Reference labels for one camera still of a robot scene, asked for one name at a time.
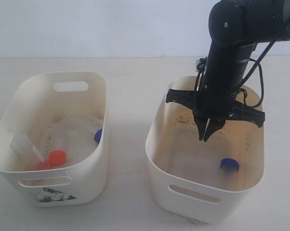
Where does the orange-capped tube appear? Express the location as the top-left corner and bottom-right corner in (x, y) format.
(48, 123), (67, 166)

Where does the black cable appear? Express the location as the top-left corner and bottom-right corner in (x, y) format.
(238, 0), (290, 109)

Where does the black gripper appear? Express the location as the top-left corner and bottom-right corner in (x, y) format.
(166, 89), (265, 142)

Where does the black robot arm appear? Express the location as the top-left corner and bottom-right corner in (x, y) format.
(166, 0), (290, 141)

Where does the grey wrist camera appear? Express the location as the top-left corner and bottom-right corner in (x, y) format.
(196, 57), (207, 73)

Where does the cream plastic bin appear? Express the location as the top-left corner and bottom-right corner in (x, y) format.
(0, 71), (109, 207)
(145, 76), (266, 223)

